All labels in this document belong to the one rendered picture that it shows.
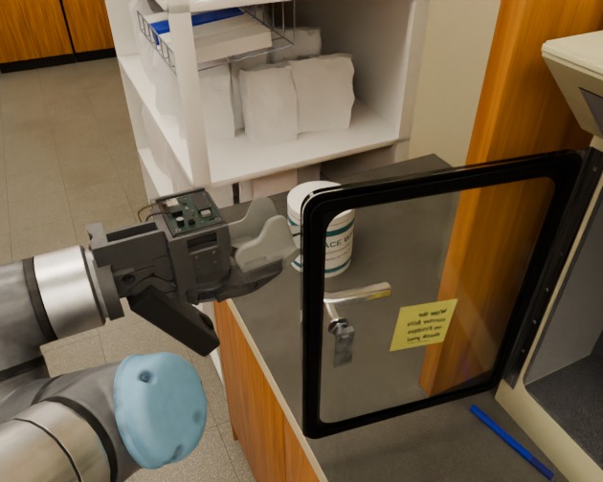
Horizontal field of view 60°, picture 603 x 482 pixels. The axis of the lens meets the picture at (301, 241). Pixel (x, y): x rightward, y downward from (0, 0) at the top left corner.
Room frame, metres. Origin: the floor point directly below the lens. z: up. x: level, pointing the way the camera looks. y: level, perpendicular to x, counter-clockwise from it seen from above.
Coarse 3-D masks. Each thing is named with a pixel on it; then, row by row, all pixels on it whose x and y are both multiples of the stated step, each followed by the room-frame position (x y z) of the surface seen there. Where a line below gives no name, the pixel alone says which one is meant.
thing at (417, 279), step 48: (480, 192) 0.45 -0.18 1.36; (528, 192) 0.47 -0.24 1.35; (336, 240) 0.41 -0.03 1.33; (384, 240) 0.42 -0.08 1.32; (432, 240) 0.44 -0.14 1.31; (480, 240) 0.45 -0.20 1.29; (528, 240) 0.47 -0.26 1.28; (336, 288) 0.41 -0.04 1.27; (384, 288) 0.42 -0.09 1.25; (432, 288) 0.44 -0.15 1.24; (480, 288) 0.46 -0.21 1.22; (384, 336) 0.42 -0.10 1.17; (432, 336) 0.44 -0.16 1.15; (480, 336) 0.46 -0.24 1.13; (336, 384) 0.41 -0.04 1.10; (384, 384) 0.43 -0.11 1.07; (432, 384) 0.45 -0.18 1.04
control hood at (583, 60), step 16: (544, 48) 0.45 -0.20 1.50; (560, 48) 0.43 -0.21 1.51; (576, 48) 0.43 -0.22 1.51; (592, 48) 0.43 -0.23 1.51; (560, 64) 0.43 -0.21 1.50; (576, 64) 0.41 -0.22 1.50; (592, 64) 0.40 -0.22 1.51; (560, 80) 0.45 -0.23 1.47; (576, 80) 0.43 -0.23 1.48; (592, 80) 0.40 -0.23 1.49; (576, 96) 0.45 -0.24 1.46; (576, 112) 0.47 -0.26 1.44; (592, 128) 0.46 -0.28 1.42
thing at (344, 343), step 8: (336, 328) 0.41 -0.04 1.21; (344, 328) 0.41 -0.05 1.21; (352, 328) 0.40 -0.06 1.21; (336, 336) 0.39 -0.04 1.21; (344, 336) 0.39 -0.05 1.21; (352, 336) 0.40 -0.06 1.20; (336, 344) 0.39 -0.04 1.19; (344, 344) 0.39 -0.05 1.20; (352, 344) 0.40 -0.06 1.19; (336, 352) 0.39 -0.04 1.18; (344, 352) 0.39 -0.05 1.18; (336, 360) 0.39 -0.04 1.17; (344, 360) 0.39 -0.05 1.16
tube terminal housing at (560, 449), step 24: (600, 144) 0.49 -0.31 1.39; (576, 240) 0.48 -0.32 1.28; (528, 360) 0.47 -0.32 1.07; (504, 384) 0.49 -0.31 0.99; (504, 408) 0.48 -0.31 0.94; (528, 408) 0.45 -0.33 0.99; (528, 432) 0.43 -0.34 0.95; (552, 432) 0.41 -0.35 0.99; (552, 456) 0.39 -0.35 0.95; (576, 456) 0.37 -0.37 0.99; (576, 480) 0.36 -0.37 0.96; (600, 480) 0.34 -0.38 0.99
